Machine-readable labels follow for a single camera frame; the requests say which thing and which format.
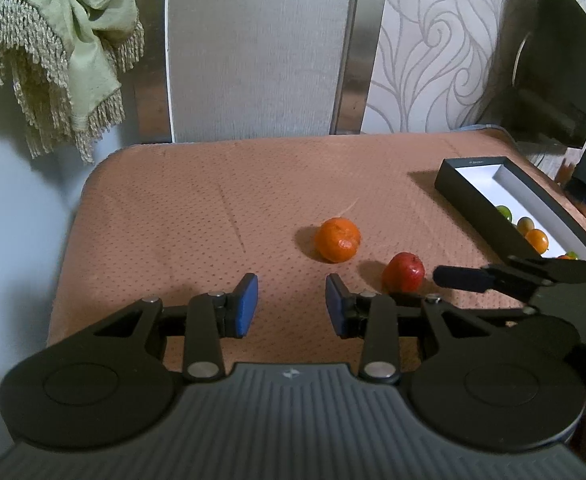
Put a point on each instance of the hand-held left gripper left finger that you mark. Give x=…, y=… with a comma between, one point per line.
x=247, y=305

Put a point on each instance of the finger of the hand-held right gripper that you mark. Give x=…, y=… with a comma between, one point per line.
x=558, y=270
x=460, y=278

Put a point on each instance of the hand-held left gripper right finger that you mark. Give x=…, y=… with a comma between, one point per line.
x=334, y=305

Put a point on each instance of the orange cherry tomato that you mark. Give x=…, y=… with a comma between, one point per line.
x=537, y=240

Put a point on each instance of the red apple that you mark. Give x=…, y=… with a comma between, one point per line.
x=404, y=272

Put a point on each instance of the yellow cherry tomato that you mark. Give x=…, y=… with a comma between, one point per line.
x=524, y=223

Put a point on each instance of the orange mandarin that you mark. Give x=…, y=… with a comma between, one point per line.
x=338, y=240

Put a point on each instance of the large green tomato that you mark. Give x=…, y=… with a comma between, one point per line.
x=504, y=211

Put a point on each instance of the dark box with white inside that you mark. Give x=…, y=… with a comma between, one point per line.
x=478, y=200

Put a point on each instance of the blue grey cloth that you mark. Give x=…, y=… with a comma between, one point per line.
x=488, y=128

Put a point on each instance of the black monitor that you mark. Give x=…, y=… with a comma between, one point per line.
x=558, y=60

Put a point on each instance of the grey panel with white edge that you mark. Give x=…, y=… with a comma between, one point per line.
x=253, y=50

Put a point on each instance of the green fringed curtain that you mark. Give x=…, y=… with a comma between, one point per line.
x=73, y=35

